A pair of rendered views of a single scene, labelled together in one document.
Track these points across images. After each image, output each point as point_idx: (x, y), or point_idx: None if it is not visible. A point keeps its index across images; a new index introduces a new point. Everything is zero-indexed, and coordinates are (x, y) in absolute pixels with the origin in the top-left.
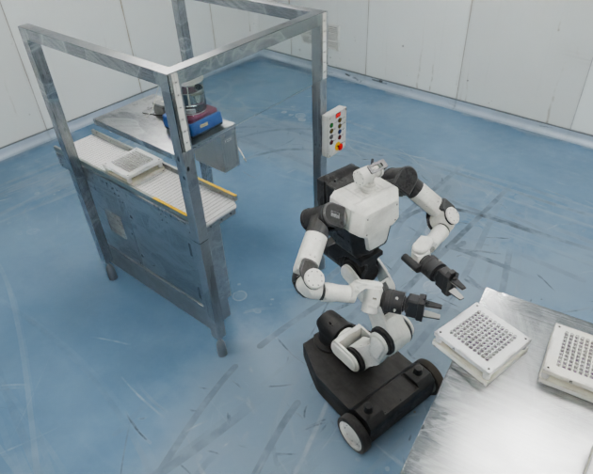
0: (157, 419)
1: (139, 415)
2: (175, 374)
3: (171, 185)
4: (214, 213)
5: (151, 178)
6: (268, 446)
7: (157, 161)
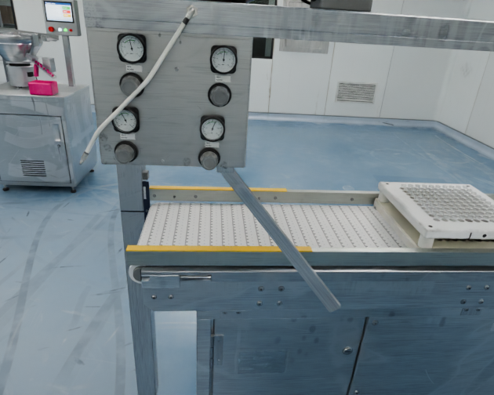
0: (158, 318)
1: (179, 312)
2: (186, 360)
3: (326, 237)
4: (150, 226)
5: (392, 233)
6: (8, 364)
7: (421, 222)
